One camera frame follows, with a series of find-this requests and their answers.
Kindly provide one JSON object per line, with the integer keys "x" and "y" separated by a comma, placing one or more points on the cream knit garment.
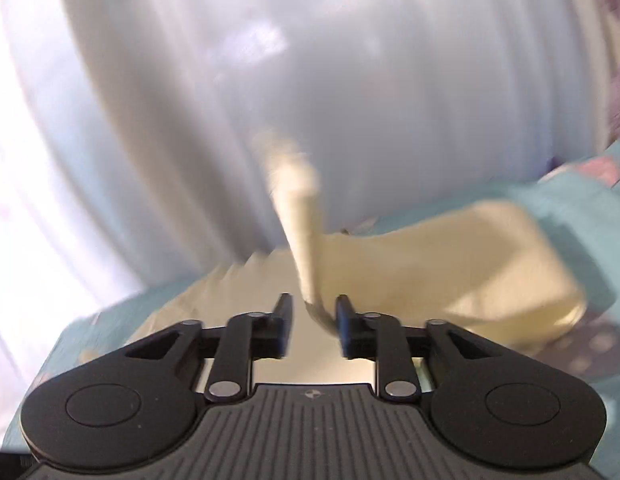
{"x": 486, "y": 267}

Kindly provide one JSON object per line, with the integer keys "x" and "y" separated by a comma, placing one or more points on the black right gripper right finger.
{"x": 381, "y": 338}

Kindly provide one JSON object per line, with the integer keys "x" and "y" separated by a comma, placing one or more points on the white sheer curtain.
{"x": 131, "y": 130}

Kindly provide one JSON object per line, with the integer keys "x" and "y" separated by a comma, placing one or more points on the teal patterned bed sheet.
{"x": 577, "y": 206}

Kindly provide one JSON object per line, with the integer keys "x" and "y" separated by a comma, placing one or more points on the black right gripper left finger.
{"x": 246, "y": 338}

